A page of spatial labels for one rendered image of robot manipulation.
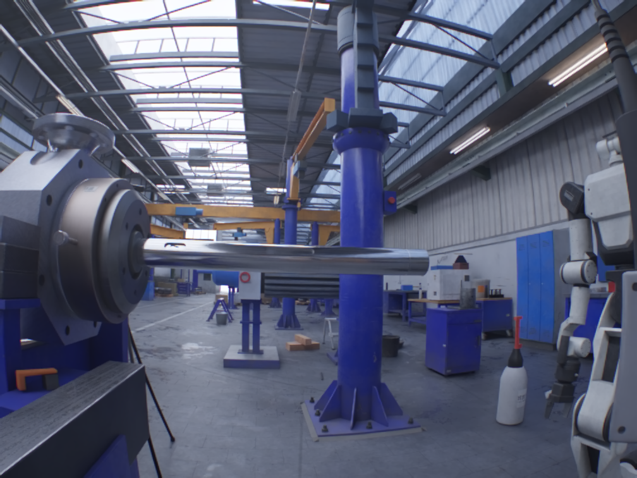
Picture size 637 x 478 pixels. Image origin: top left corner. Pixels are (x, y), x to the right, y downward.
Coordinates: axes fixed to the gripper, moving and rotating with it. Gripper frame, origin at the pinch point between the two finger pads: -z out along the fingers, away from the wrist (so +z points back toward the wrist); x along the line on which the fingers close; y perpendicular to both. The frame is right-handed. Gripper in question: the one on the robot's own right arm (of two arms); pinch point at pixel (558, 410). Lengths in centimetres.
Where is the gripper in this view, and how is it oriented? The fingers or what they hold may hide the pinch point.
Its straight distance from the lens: 138.5
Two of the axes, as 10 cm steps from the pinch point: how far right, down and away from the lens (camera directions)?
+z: 2.1, -9.6, 1.6
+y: 1.7, -1.2, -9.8
